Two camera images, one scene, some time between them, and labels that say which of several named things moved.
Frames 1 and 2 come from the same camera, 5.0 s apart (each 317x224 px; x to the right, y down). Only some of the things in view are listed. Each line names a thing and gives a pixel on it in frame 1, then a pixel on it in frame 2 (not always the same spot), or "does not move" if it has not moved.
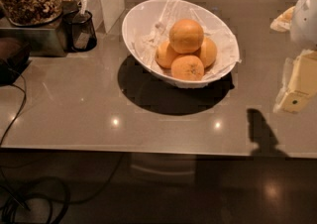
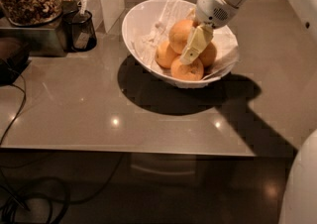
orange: [185, 36] does not move
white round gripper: [305, 20] → [212, 8]
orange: [187, 67] does not move
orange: [207, 52] does not move
